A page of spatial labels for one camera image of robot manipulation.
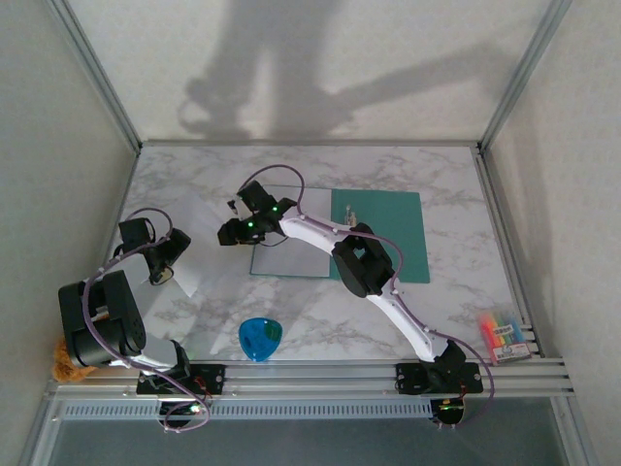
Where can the pack of coloured highlighters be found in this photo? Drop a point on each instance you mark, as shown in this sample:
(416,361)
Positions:
(504,337)

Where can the blue translucent plastic case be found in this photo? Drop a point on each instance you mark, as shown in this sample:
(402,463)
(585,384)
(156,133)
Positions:
(259,340)

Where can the brown teddy bear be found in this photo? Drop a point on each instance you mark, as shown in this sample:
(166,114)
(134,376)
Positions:
(65,369)

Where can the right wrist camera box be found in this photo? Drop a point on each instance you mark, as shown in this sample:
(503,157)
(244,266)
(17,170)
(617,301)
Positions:
(234,206)

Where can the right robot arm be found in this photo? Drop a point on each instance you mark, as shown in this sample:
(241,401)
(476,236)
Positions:
(402,315)

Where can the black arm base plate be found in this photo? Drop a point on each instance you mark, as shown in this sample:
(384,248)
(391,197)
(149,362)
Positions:
(407,378)
(213,376)

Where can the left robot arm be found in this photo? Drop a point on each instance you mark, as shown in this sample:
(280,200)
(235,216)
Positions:
(111,315)

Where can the aluminium frame post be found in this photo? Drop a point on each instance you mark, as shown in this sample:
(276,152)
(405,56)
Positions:
(521,73)
(99,77)

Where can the white paper sheet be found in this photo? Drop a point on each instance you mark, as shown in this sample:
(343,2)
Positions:
(199,252)

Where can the aluminium frame rail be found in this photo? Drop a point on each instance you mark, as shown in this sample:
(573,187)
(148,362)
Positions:
(310,143)
(510,252)

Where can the green folder with clear cover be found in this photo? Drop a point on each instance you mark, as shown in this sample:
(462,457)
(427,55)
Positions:
(388,233)

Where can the aluminium mounting rail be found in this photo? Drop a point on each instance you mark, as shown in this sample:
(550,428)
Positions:
(315,378)

